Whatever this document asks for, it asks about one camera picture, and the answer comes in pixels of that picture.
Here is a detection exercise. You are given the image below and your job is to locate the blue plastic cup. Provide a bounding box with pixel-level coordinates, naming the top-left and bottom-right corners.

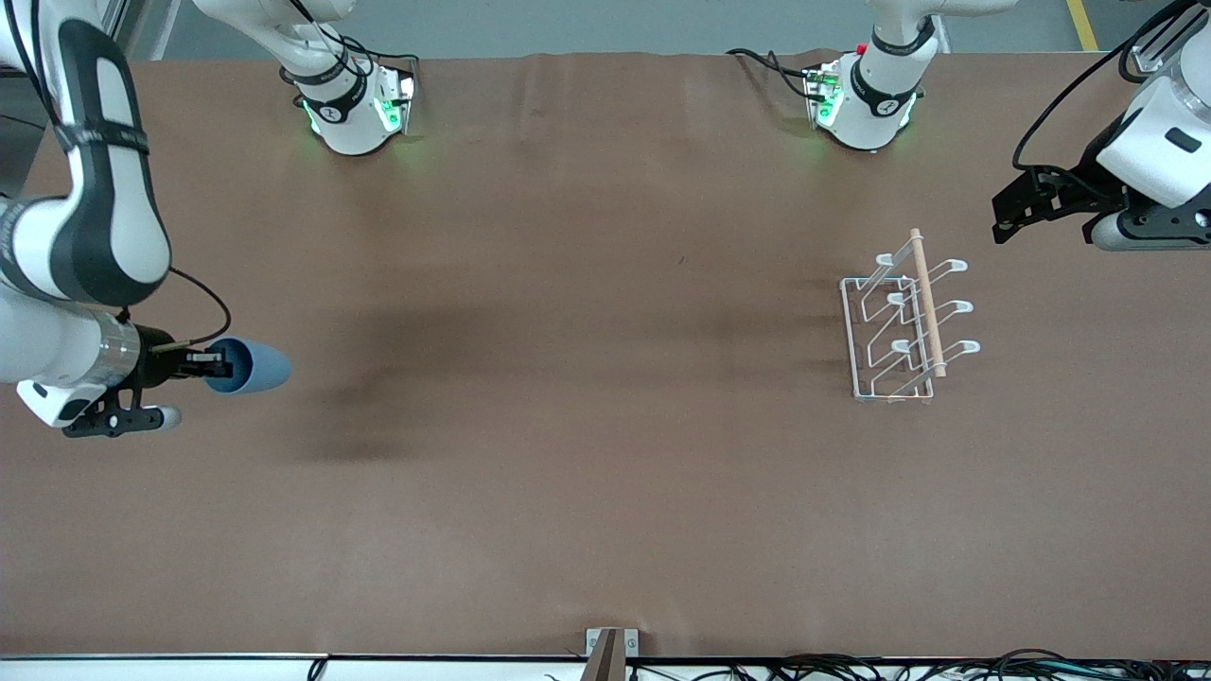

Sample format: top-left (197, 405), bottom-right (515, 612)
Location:
top-left (203, 338), bottom-right (292, 395)

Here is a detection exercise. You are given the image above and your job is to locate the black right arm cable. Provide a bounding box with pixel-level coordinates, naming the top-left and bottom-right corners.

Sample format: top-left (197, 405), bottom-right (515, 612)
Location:
top-left (168, 268), bottom-right (234, 347)

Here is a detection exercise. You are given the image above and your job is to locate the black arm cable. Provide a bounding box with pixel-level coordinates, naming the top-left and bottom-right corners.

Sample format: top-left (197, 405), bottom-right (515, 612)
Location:
top-left (1011, 0), bottom-right (1195, 173)
top-left (168, 268), bottom-right (234, 347)

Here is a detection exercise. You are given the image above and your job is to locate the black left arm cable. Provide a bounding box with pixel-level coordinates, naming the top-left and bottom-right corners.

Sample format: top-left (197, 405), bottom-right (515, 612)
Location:
top-left (1011, 0), bottom-right (1195, 173)

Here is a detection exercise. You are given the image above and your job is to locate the white wire cup holder rack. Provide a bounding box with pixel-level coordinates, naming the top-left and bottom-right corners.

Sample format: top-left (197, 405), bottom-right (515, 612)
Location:
top-left (840, 228), bottom-right (982, 405)

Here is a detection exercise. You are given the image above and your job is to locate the aluminium frame profile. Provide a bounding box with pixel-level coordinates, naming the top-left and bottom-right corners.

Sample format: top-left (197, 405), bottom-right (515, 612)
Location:
top-left (1131, 0), bottom-right (1211, 74)
top-left (99, 0), bottom-right (183, 60)

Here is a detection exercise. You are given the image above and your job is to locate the black left base cable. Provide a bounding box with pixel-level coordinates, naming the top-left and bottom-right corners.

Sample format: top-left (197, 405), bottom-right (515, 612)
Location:
top-left (727, 46), bottom-right (826, 101)

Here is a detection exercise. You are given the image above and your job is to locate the black base cable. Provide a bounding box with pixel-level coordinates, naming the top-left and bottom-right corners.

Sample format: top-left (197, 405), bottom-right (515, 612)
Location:
top-left (284, 0), bottom-right (420, 81)
top-left (727, 46), bottom-right (826, 101)

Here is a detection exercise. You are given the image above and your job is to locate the black right base cable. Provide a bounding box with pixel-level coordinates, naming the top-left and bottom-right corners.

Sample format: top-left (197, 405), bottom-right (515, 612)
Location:
top-left (284, 0), bottom-right (420, 81)

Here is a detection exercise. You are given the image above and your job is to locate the black cable bundle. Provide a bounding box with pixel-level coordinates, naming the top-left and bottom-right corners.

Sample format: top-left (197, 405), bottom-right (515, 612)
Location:
top-left (544, 648), bottom-right (1211, 681)

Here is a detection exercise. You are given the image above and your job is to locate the brown camera post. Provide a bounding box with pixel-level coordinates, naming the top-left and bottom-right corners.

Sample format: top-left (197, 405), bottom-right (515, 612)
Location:
top-left (580, 630), bottom-right (627, 681)

